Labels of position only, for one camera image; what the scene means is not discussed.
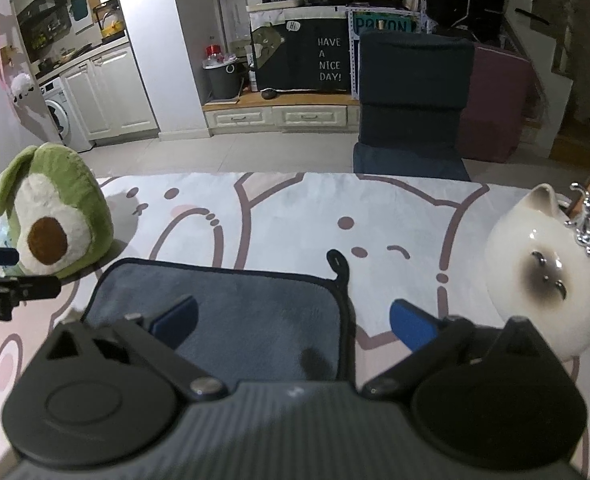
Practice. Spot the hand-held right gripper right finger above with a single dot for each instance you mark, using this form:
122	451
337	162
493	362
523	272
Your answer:
411	324

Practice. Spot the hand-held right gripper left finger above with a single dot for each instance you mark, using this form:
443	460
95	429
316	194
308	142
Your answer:
176	318

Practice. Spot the grey towel with black trim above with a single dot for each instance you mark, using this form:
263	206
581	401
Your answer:
255	320

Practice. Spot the green avocado plush toy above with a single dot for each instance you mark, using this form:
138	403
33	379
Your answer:
60	210

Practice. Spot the white ceramic cat figure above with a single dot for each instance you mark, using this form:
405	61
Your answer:
540	280

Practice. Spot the white washing machine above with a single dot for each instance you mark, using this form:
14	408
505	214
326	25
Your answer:
62	115

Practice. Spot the white kitchen cabinet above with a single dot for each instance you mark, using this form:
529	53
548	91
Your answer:
110	90

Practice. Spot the silver metal ornament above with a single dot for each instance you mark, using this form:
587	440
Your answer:
587	225

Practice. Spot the low white drawer cabinet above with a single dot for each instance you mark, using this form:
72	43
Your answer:
280	115

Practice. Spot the dark blue floor chair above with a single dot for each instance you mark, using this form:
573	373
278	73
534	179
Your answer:
412	95

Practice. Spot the maroon cushion seat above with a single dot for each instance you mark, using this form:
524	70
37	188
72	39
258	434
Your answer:
500	100

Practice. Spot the small black round object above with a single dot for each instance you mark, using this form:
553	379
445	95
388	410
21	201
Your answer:
268	93

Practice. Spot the grey trash bin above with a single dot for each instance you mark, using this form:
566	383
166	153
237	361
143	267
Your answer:
223	79

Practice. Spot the teal bottle-shaped hanging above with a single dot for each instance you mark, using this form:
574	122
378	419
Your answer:
78	2

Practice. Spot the red capped jar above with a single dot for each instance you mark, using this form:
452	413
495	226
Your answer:
214	52

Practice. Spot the dark printed cloth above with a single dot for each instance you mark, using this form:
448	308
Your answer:
305	55

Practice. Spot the white plush wall hanging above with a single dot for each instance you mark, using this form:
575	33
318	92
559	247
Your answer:
22	84

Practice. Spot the green wall poster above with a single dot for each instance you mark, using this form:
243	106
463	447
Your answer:
385	24

